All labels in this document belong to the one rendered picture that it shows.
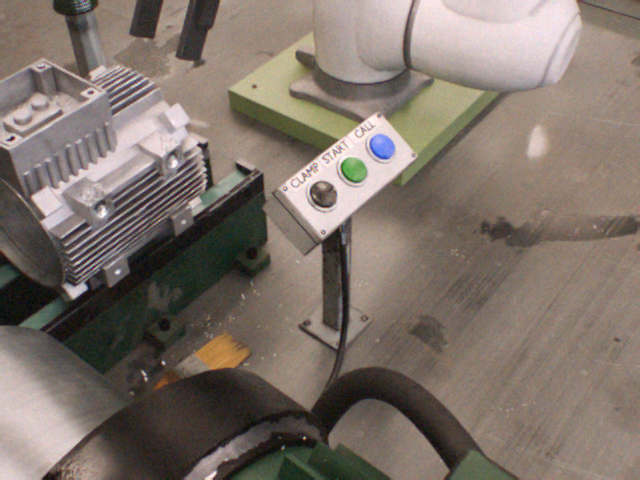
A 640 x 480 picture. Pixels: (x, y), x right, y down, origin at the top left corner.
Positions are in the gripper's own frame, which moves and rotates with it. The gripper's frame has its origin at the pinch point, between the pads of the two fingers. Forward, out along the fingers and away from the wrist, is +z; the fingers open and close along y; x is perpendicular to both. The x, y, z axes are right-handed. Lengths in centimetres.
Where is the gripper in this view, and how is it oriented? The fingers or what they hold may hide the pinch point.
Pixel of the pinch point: (171, 19)
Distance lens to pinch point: 89.5
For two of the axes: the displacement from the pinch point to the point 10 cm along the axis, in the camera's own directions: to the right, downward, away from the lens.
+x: 5.5, -1.2, 8.2
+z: -3.1, 8.9, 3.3
